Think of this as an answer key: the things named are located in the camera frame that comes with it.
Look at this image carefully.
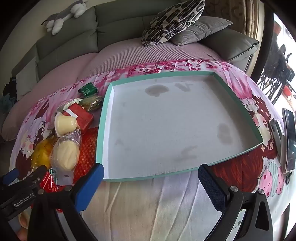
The grey cushion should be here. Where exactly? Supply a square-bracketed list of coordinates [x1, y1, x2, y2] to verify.
[171, 16, 233, 46]

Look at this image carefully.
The beige curtain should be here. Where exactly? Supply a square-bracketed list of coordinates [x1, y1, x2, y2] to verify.
[206, 0, 264, 40]

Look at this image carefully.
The clear bread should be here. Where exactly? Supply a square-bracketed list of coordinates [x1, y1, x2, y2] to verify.
[50, 130, 82, 186]

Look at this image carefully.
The grey sofa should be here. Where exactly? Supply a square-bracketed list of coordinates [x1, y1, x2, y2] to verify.
[11, 0, 260, 77]

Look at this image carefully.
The yellow donut packet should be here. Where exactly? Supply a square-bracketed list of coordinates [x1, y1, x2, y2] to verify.
[31, 139, 56, 169]

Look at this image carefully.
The black metal rack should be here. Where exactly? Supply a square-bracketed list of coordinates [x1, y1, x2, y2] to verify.
[257, 35, 296, 105]

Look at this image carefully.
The smartphone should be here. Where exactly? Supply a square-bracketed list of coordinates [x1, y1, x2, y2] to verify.
[282, 108, 296, 173]

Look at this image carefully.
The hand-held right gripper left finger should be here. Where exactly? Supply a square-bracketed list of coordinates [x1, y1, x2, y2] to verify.
[27, 163, 105, 241]

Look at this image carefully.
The black and white patterned cushion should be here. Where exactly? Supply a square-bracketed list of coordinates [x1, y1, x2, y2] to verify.
[141, 0, 206, 47]

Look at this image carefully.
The grey phone stand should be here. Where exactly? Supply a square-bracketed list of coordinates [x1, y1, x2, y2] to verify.
[269, 118, 285, 163]

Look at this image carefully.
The red snack packet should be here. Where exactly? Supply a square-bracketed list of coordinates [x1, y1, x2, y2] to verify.
[62, 103, 94, 135]

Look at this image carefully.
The yellow pudding cup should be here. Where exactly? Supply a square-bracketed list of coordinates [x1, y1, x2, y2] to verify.
[54, 112, 78, 136]

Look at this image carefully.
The printed blanket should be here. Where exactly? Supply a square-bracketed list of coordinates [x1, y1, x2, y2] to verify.
[14, 59, 292, 241]

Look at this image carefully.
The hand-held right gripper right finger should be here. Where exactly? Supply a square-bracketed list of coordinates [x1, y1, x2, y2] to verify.
[198, 163, 274, 241]

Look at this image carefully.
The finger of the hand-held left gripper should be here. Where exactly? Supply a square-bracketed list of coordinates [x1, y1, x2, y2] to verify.
[0, 165, 48, 204]
[2, 169, 22, 184]

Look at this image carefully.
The teal cloth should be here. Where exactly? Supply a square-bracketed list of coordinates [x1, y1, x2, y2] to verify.
[0, 93, 18, 114]

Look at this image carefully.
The teal cardboard box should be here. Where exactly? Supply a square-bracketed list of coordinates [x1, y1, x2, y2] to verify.
[95, 71, 264, 183]

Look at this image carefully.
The grey cat plush toy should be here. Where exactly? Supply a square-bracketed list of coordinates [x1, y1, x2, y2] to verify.
[41, 0, 89, 36]

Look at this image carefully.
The red grid-patterned packet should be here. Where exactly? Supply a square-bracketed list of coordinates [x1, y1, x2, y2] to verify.
[74, 132, 99, 179]

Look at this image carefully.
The small red foil packet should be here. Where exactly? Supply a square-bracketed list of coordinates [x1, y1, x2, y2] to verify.
[39, 169, 60, 193]

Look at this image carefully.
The person's left hand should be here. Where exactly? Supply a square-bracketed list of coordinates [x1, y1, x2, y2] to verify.
[17, 212, 30, 241]

